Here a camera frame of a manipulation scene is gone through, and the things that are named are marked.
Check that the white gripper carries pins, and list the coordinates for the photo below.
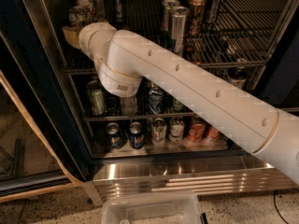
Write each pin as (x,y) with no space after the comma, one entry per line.
(84,37)

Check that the left orange can bottom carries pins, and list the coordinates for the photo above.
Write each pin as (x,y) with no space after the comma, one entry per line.
(196,129)

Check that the blue Pepsi can middle shelf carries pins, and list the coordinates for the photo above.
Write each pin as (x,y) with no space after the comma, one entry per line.
(155,99)

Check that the clear plastic bin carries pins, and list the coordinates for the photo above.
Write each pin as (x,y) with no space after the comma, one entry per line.
(179,207)

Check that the front gold tall can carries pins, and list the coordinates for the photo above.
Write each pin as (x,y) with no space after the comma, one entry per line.
(197,12)

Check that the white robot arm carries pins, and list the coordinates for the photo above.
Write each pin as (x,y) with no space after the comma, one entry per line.
(122,58)

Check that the white 7up can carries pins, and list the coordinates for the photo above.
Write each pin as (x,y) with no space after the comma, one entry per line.
(80,16)
(89,5)
(99,9)

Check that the stainless steel fridge base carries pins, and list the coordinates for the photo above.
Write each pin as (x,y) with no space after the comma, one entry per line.
(204,176)

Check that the open glass fridge door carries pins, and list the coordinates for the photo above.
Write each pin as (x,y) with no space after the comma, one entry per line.
(29,165)

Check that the black tall energy can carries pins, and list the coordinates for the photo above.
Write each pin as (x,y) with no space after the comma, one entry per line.
(212,10)

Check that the green can middle shelf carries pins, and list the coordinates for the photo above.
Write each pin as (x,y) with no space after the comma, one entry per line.
(97,97)

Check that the right 7up can bottom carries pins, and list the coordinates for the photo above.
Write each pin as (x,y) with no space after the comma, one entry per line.
(176,129)

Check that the wire shelf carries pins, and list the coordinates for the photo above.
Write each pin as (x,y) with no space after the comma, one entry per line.
(243,30)
(114,113)

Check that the front silver Red Bull can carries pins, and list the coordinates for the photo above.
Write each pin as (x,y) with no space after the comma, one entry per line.
(178,23)

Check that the dark slim can top shelf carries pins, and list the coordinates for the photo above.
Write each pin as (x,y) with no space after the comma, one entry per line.
(118,10)

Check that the middle wire shelf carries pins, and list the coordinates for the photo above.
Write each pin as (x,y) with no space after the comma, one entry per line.
(114,113)

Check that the pepsi can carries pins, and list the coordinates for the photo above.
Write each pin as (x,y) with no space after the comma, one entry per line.
(136,135)
(113,135)

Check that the clear plastic water bottle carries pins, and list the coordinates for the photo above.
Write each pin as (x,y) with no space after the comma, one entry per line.
(129,105)

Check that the top wire shelf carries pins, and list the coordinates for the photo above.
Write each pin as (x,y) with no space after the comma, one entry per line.
(243,30)

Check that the green Mountain Dew can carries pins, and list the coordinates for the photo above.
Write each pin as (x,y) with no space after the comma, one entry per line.
(177,105)

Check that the brown glass drink bottle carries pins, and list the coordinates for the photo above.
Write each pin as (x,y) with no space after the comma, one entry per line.
(237,76)

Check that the silver red bull can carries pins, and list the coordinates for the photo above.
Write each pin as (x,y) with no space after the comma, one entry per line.
(178,23)
(165,9)

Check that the left Pepsi can bottom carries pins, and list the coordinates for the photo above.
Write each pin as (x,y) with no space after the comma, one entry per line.
(113,135)

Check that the left 7up can bottom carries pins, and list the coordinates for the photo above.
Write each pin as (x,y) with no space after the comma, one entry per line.
(158,132)

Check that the right Pepsi can bottom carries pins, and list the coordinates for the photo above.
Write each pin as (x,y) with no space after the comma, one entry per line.
(136,135)

